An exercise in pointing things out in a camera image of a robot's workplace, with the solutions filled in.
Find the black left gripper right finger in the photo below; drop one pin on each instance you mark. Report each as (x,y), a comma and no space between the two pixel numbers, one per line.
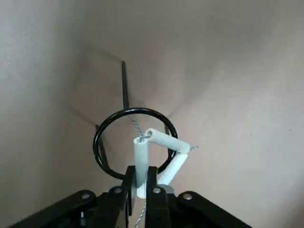
(190,211)

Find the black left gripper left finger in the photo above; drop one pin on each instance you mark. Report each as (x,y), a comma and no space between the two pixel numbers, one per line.
(107,209)

